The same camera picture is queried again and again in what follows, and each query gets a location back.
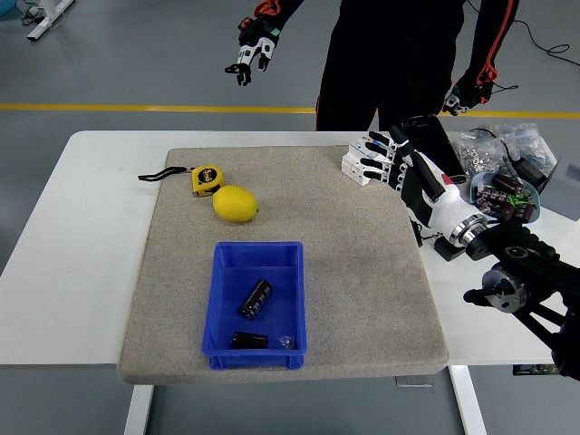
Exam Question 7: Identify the person's gloved left hand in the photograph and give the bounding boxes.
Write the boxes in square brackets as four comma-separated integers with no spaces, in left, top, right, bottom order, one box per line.
[441,74,495,118]

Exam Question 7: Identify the person's gloved right hand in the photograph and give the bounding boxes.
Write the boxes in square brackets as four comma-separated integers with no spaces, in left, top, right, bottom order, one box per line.
[224,16,282,87]

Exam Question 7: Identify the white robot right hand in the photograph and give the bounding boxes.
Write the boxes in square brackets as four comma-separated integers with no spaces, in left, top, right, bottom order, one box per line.
[360,124,477,237]

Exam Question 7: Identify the glossy black box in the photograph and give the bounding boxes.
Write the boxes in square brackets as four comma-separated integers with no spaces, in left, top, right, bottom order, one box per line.
[396,114,469,186]

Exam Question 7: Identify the grey box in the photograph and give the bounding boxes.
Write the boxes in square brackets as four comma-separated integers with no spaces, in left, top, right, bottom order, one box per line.
[538,153,580,214]

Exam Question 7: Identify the blue plastic box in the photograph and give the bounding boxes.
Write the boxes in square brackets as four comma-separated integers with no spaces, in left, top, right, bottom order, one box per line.
[200,240,309,372]

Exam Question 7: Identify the light blue bowl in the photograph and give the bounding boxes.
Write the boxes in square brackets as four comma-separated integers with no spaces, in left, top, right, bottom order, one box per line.
[469,170,543,226]

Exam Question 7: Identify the small black block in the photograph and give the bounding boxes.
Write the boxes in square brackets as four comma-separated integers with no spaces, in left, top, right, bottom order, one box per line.
[433,235,467,263]

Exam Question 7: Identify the clear bag of metal nuts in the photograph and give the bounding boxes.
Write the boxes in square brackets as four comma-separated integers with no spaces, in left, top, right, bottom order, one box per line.
[450,129,513,180]

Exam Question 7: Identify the clear bag of small parts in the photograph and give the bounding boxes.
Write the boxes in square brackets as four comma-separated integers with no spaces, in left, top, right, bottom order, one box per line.
[482,121,558,167]

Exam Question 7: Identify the person in black suit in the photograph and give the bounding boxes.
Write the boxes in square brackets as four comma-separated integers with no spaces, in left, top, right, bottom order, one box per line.
[253,0,522,132]

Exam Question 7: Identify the black power adapter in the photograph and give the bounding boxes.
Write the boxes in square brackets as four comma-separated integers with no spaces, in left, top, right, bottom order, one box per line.
[514,156,550,192]

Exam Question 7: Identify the white circuit breaker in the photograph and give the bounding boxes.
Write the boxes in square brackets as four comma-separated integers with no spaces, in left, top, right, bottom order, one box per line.
[340,137,395,187]

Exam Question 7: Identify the grey-brown mat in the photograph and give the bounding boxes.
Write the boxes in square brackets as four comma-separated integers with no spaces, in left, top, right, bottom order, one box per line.
[116,145,450,386]

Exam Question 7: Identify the yellow tape measure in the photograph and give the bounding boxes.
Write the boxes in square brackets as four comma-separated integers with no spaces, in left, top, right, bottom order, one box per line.
[138,164,226,198]

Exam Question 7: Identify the yellow lemon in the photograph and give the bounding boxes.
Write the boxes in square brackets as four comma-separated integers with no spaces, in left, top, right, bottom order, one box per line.
[211,184,260,224]

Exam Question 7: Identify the table control panel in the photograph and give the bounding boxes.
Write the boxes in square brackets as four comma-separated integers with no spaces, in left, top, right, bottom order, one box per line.
[512,362,561,376]

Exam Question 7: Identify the white table leg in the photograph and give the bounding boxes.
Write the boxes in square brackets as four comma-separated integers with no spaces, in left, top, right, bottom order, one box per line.
[122,383,156,435]
[448,364,488,435]

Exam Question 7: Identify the white desk foot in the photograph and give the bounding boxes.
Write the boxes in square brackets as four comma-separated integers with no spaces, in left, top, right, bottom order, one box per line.
[25,0,76,43]

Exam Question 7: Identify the black floor cable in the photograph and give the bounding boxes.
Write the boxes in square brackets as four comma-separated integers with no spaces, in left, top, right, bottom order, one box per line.
[511,17,580,69]

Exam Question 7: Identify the metal bracket under table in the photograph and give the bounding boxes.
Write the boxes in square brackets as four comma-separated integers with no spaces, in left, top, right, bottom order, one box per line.
[394,374,434,389]

